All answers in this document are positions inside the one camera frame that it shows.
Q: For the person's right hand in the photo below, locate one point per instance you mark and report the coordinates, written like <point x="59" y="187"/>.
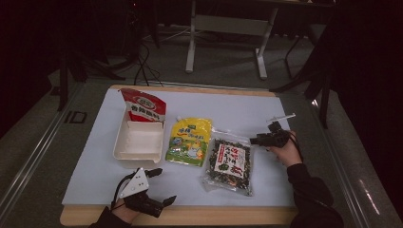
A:
<point x="290" y="153"/>

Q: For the white metal desk frame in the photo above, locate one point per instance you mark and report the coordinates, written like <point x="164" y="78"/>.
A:
<point x="231" y="25"/>

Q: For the person's left hand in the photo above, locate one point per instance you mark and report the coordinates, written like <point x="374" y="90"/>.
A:
<point x="125" y="213"/>

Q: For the white plastic divided container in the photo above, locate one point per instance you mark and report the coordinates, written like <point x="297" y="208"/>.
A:
<point x="139" y="142"/>

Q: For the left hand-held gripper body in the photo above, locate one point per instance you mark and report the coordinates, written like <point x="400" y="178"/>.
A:
<point x="137" y="185"/>

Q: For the clear dried seaweed packet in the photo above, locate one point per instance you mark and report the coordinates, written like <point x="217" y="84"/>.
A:
<point x="229" y="161"/>

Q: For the dark metal stand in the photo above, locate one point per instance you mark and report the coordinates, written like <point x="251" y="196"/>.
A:
<point x="63" y="82"/>

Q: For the red seasoning packet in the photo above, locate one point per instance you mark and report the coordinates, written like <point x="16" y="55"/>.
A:
<point x="144" y="106"/>

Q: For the white table mat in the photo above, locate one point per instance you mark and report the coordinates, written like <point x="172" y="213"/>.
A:
<point x="95" y="164"/>

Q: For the black chair frame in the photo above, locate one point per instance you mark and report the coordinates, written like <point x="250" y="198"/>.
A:
<point x="323" y="95"/>

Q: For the yellow green spouted pouch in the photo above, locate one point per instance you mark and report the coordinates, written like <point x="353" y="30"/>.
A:
<point x="190" y="142"/>

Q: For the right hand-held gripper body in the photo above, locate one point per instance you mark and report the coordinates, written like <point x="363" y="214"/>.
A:
<point x="278" y="137"/>

